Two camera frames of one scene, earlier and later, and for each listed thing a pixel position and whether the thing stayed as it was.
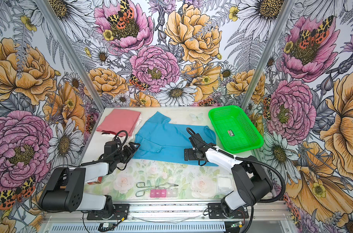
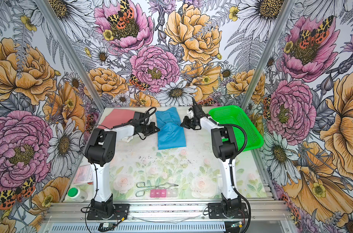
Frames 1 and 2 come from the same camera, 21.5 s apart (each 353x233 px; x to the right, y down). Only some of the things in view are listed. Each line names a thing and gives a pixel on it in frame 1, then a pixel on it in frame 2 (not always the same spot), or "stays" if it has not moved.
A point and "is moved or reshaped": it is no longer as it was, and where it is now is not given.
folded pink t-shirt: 119,120 stays
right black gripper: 190,156 to 185,124
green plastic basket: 232,131 stays
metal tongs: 140,184 stays
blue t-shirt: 161,141 is moved or reshaped
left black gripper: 130,154 to 152,127
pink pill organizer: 164,193 stays
